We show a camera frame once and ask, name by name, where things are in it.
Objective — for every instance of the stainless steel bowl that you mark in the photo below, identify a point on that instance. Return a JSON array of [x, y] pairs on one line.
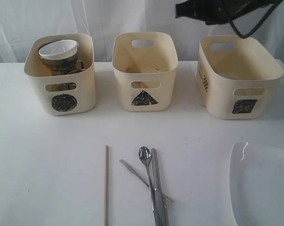
[[59, 65]]

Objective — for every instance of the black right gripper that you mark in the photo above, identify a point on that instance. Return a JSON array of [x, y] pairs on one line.
[[214, 12]]

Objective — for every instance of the large white plate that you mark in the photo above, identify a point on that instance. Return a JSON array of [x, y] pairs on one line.
[[256, 184]]

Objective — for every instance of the cream bin with square mark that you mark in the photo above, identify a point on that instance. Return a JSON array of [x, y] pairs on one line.
[[236, 77]]

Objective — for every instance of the steel spoon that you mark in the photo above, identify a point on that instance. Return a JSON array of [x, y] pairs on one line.
[[145, 158]]

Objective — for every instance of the steel mug with handle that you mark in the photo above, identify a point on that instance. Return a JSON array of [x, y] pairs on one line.
[[78, 67]]

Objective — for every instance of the cream bin with circle mark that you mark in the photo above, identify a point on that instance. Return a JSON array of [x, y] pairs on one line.
[[78, 100]]

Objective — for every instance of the steel table knife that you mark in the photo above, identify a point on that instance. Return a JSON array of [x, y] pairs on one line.
[[162, 218]]

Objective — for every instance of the cream bin with triangle mark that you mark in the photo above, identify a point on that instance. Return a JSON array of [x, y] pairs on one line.
[[155, 55]]

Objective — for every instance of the white ceramic bowl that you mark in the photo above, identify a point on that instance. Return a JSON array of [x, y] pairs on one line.
[[58, 50]]

